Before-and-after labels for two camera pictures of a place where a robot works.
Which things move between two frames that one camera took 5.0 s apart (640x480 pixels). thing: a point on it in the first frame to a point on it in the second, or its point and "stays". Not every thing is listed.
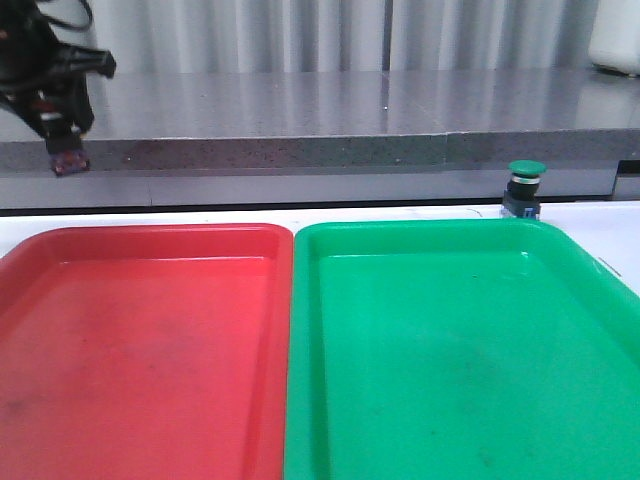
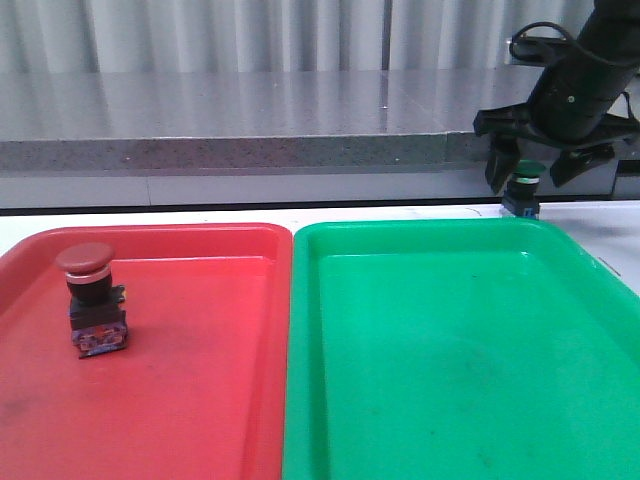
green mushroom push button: (521, 198) stays
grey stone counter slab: (352, 121) stays
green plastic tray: (458, 349) stays
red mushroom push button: (67, 161) to (98, 319)
